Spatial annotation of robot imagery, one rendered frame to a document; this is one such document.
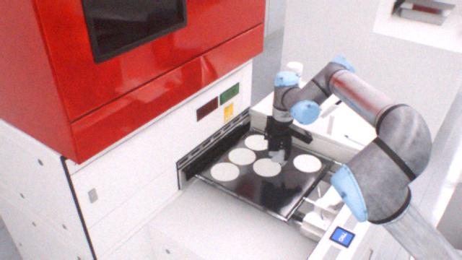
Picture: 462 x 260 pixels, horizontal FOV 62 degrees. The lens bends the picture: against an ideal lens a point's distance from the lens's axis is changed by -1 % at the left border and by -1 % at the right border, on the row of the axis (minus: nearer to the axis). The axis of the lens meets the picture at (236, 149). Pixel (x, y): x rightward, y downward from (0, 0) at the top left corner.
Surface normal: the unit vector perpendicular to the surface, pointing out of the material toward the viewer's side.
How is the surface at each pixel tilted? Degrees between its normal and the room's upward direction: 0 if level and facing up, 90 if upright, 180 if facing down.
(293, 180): 0
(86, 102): 90
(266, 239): 0
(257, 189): 0
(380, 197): 74
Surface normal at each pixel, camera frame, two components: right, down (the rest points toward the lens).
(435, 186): 0.02, -0.79
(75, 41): 0.82, 0.36
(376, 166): -0.42, -0.19
